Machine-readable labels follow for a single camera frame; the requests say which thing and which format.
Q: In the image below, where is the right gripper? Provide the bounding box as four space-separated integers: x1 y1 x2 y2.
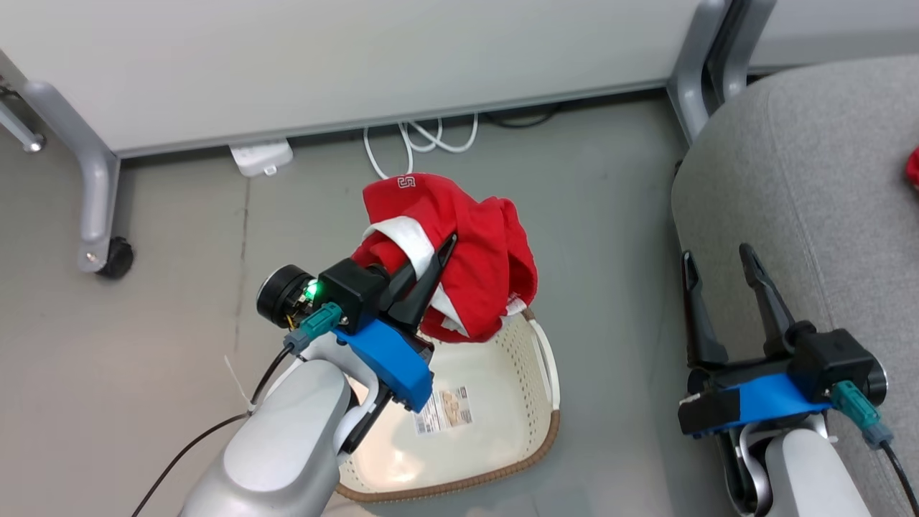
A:
680 242 890 404

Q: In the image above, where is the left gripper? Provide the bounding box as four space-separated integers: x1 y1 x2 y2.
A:
256 233 460 335

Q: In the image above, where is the red garment with white trim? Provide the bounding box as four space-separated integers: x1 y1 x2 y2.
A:
349 172 540 345

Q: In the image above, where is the grey fabric sofa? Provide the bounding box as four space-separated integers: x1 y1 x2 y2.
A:
671 54 919 517

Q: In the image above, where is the white paper label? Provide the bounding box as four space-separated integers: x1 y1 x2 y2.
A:
412 386 475 436

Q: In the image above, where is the beige perforated laundry basket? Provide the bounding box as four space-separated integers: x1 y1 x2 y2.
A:
333 308 563 503

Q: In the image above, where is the white power strip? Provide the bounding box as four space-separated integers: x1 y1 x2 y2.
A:
228 139 294 179

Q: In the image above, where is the large white partition panel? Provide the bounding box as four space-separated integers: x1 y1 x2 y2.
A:
0 0 710 157

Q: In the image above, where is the grey partition end leg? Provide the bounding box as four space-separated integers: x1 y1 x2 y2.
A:
666 0 730 145

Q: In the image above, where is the grey leg of narrow partition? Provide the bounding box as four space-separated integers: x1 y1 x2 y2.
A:
721 0 778 102

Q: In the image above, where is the black caster wheel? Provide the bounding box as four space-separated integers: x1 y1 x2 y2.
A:
96 236 136 280

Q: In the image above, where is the narrow white partition panel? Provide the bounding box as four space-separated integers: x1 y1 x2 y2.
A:
747 0 919 71

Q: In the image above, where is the grey partition leg with caster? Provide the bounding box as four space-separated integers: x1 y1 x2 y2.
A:
20 79 121 274

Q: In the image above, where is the grey metal table leg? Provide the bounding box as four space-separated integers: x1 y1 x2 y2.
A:
0 96 46 154

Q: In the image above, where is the looped white power cable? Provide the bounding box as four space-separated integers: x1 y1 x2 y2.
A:
362 113 480 181

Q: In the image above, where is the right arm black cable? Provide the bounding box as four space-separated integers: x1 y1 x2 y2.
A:
831 380 919 515

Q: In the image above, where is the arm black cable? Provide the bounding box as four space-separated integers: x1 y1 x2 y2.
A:
831 380 919 515
130 302 345 517

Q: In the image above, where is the black floor cable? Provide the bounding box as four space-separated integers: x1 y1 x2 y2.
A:
482 103 565 131

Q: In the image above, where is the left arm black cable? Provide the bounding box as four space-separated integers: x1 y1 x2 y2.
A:
130 302 345 517

